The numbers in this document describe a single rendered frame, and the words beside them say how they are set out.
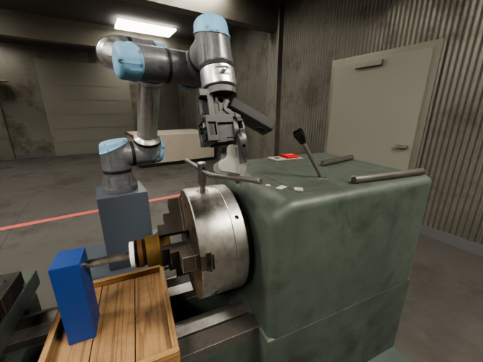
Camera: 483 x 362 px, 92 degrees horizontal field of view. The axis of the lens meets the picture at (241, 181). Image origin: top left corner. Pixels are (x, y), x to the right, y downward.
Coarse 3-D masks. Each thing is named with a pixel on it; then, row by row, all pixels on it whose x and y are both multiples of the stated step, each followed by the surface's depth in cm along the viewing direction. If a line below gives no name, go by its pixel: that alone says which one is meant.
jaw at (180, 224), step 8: (168, 200) 70; (176, 200) 70; (168, 208) 72; (176, 208) 70; (168, 216) 68; (176, 216) 69; (184, 216) 69; (168, 224) 67; (176, 224) 68; (184, 224) 68; (160, 232) 65; (168, 232) 66; (176, 232) 67; (184, 232) 70
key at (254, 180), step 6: (186, 162) 68; (192, 162) 66; (204, 174) 60; (210, 174) 58; (216, 174) 55; (222, 174) 54; (234, 180) 49; (240, 180) 47; (246, 180) 46; (252, 180) 44; (258, 180) 43
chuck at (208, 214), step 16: (192, 192) 63; (208, 192) 64; (192, 208) 58; (208, 208) 59; (224, 208) 60; (192, 224) 59; (208, 224) 57; (224, 224) 58; (192, 240) 62; (208, 240) 55; (224, 240) 57; (224, 256) 56; (192, 272) 69; (208, 272) 56; (224, 272) 57; (208, 288) 58; (224, 288) 61
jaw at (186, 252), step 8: (168, 248) 61; (176, 248) 60; (184, 248) 60; (192, 248) 60; (168, 256) 60; (176, 256) 58; (184, 256) 55; (192, 256) 55; (200, 256) 55; (208, 256) 55; (176, 264) 59; (184, 264) 55; (192, 264) 56; (200, 264) 56; (208, 264) 56; (184, 272) 55
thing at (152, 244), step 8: (136, 240) 63; (144, 240) 63; (152, 240) 62; (160, 240) 64; (168, 240) 64; (136, 248) 60; (144, 248) 61; (152, 248) 61; (160, 248) 61; (136, 256) 60; (144, 256) 61; (152, 256) 61; (160, 256) 61; (136, 264) 60; (144, 264) 62; (152, 264) 62; (160, 264) 63
